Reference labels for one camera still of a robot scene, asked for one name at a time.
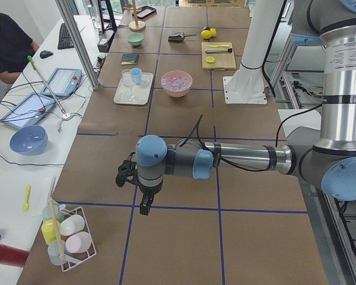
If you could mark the dark tray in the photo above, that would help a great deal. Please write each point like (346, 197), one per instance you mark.
(145, 11)

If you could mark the yellow cup in rack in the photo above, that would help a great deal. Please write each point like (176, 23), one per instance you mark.
(48, 231)

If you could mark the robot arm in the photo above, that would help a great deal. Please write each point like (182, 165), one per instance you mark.
(329, 164)
(311, 19)

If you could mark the green bowl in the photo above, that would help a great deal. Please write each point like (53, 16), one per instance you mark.
(135, 39)

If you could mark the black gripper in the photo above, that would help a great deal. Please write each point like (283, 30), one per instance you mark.
(148, 192)

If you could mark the aluminium frame post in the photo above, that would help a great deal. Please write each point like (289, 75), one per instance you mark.
(69, 20)

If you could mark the light blue plastic cup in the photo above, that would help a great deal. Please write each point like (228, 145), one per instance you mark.
(136, 75)

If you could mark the person in black shirt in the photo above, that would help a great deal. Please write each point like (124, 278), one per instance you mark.
(15, 46)

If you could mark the red bottle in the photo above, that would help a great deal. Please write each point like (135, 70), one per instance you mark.
(13, 256)

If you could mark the clear wine glass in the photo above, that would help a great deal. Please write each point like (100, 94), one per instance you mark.
(128, 82)

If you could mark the wooden mug tree stand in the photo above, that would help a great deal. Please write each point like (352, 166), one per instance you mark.
(136, 25)

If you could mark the steel muddler rod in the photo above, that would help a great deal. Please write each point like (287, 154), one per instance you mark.
(218, 50)

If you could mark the cream bear tray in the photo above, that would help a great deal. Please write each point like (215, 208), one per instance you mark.
(141, 91)

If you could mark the pink bowl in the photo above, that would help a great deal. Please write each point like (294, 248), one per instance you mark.
(177, 73)

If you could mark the blue bowl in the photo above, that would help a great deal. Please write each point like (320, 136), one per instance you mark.
(29, 140)

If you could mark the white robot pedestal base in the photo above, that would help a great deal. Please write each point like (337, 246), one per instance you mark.
(246, 86)

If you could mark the wooden cutting board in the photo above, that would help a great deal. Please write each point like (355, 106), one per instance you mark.
(224, 61)

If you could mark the black keyboard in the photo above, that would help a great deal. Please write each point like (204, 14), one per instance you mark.
(64, 39)

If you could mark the white cup in rack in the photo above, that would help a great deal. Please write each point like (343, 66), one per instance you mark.
(72, 225)

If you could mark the yellow lemon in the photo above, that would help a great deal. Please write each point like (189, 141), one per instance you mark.
(213, 32)
(206, 34)

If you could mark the lemon slice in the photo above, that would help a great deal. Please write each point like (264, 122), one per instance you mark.
(210, 59)

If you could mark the clear ice cubes pile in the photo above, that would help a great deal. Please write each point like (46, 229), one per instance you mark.
(176, 83)

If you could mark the yellow plastic knife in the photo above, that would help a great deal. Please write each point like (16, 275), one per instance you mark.
(220, 46)

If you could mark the grey folded cloth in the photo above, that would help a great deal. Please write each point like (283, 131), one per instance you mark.
(129, 59)

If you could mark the far teach pendant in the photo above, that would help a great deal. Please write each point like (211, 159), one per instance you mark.
(64, 81)

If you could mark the near teach pendant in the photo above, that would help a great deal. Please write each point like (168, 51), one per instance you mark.
(29, 111)

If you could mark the pink cup in rack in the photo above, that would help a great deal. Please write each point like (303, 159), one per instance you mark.
(78, 243)

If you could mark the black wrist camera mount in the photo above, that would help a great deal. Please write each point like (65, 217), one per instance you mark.
(127, 172)

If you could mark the white wire cup rack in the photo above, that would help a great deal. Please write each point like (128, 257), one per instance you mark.
(57, 253)

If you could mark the yellow plastic spoon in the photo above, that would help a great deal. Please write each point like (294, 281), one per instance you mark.
(26, 198)

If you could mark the black computer mouse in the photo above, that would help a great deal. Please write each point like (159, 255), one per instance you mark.
(45, 54)

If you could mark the metal ice scoop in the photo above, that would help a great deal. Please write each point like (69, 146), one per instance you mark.
(179, 36)

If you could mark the teach pendant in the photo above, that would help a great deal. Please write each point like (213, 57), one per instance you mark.
(64, 81)
(29, 111)

